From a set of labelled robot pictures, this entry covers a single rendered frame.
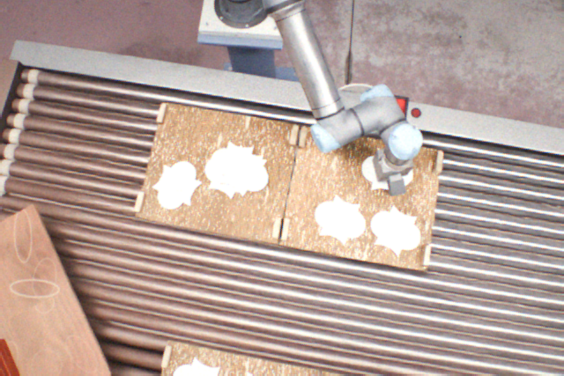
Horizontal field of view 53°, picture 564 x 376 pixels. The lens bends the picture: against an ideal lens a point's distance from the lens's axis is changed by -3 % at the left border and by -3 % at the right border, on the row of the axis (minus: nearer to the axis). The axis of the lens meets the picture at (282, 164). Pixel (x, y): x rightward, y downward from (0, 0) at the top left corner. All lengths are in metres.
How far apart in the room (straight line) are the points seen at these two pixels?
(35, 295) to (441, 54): 2.09
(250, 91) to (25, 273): 0.81
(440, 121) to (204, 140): 0.69
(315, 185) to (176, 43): 1.45
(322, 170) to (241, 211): 0.25
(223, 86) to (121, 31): 1.31
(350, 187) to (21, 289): 0.93
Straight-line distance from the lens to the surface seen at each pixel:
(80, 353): 1.59
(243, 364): 1.60
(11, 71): 1.94
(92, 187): 1.75
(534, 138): 1.84
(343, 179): 1.64
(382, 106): 1.39
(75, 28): 3.08
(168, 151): 1.70
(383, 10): 2.95
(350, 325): 1.62
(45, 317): 1.62
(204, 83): 1.77
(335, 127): 1.36
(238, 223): 1.62
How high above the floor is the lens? 2.53
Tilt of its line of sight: 75 degrees down
